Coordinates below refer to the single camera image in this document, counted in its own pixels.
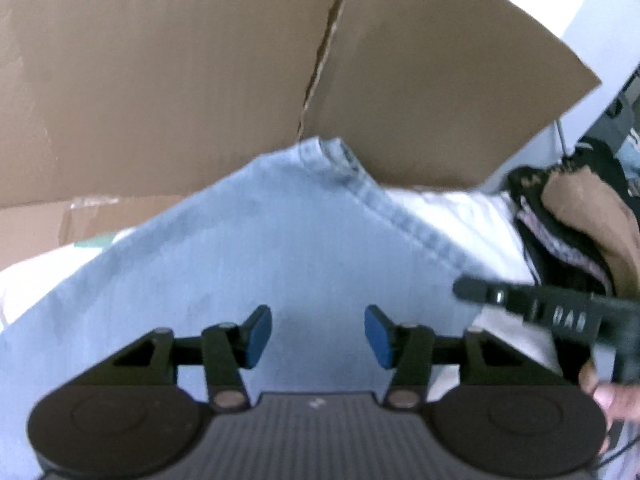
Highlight light blue denim pants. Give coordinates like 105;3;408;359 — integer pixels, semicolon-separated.
0;136;572;480

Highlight brown and black clothes pile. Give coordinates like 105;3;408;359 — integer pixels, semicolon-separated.
506;136;639;299

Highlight person's right hand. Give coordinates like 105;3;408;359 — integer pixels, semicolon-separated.
578;360;639;453

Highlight brown cardboard box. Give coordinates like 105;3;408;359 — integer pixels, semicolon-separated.
1;0;600;266

